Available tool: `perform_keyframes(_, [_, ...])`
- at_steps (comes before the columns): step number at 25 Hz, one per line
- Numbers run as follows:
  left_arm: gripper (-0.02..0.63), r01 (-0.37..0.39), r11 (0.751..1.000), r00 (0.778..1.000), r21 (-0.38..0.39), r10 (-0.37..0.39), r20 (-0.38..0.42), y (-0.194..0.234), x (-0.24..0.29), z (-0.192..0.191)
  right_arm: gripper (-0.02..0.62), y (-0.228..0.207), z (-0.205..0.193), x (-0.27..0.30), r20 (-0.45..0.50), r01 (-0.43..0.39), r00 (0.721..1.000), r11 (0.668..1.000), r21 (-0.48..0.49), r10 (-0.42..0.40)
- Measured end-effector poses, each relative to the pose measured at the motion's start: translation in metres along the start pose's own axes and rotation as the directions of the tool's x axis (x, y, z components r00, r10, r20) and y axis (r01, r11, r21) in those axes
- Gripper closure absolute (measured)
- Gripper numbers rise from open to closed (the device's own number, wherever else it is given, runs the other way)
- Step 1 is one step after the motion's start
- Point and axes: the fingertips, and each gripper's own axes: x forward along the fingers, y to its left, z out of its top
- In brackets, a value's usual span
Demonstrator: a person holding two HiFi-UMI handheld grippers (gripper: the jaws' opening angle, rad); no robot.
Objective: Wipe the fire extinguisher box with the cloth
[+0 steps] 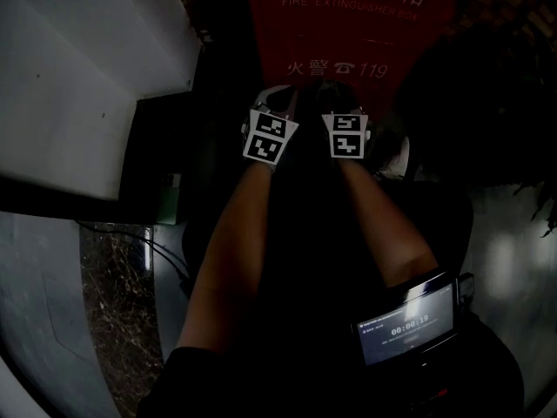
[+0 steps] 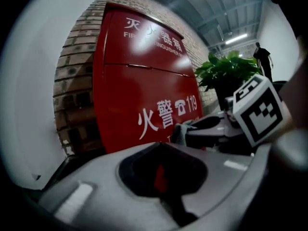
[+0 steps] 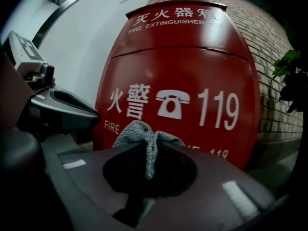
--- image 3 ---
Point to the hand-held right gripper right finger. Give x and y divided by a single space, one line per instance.
207 177

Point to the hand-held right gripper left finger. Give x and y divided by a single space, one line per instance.
91 177

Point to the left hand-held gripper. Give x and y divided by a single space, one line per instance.
25 52

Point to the grey cloth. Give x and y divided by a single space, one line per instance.
140 132

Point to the red fire extinguisher box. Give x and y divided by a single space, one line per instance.
178 71

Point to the green leafy plant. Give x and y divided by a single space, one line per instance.
286 61

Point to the dark metal wall strip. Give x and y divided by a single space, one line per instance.
60 8

